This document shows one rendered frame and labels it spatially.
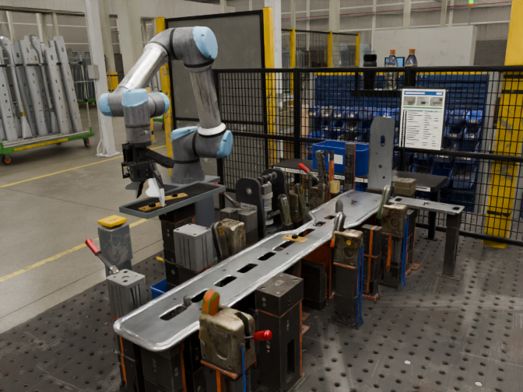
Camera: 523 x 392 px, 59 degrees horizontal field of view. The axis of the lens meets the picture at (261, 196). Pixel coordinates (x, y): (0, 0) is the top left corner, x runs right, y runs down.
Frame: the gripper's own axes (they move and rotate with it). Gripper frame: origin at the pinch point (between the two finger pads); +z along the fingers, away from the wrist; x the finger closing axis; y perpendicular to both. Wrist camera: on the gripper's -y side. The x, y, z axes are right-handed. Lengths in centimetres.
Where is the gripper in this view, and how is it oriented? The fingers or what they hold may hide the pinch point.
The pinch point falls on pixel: (151, 201)
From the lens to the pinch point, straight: 150.9
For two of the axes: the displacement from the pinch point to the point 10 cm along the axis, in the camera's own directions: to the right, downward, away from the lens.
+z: 0.3, 9.6, 2.9
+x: 7.3, 1.8, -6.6
